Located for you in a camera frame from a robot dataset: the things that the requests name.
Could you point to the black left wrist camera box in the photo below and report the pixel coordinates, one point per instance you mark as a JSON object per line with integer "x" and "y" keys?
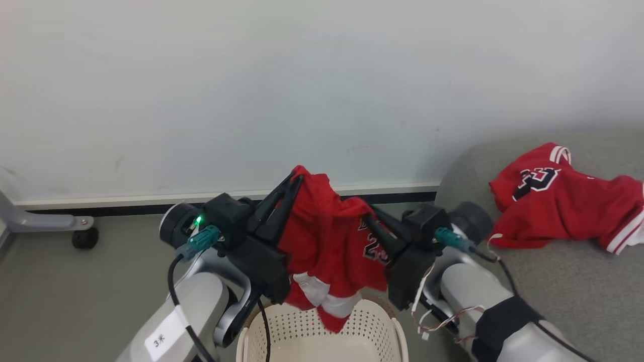
{"x": 229, "y": 216}

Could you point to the grey fabric sofa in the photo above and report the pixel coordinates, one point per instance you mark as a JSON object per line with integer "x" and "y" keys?
{"x": 553, "y": 301}

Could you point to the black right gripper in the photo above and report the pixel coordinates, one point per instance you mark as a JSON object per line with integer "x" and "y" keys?
{"x": 410, "y": 276}

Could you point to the white perforated plastic laundry basket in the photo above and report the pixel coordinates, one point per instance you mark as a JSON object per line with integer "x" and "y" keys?
{"x": 312, "y": 337}

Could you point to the red number 23 basketball jersey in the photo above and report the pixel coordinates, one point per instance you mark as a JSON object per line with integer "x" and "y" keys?
{"x": 568, "y": 211}

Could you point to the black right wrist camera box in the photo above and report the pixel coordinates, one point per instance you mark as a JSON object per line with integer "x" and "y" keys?
{"x": 425, "y": 221}

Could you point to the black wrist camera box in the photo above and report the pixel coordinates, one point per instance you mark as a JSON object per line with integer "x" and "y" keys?
{"x": 425, "y": 221}
{"x": 229, "y": 216}

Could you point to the white paper label tag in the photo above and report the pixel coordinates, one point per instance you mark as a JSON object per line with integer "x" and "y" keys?
{"x": 163, "y": 338}

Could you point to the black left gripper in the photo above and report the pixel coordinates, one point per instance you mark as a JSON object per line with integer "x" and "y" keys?
{"x": 261, "y": 269}

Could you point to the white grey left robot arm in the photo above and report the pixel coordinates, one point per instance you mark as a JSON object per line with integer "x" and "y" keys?
{"x": 201, "y": 301}

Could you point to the red basketball shorts white trim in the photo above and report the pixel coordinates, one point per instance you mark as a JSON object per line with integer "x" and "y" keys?
{"x": 327, "y": 236}

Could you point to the black caster wheel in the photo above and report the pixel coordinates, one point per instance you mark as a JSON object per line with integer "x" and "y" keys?
{"x": 85, "y": 238}

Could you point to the grey metal stand leg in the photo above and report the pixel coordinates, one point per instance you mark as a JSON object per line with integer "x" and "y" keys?
{"x": 35, "y": 220}

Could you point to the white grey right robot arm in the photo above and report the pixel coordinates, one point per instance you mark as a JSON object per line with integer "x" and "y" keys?
{"x": 468, "y": 286}

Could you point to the white and black baseboard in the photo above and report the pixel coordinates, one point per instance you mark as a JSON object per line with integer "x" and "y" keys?
{"x": 151, "y": 203}

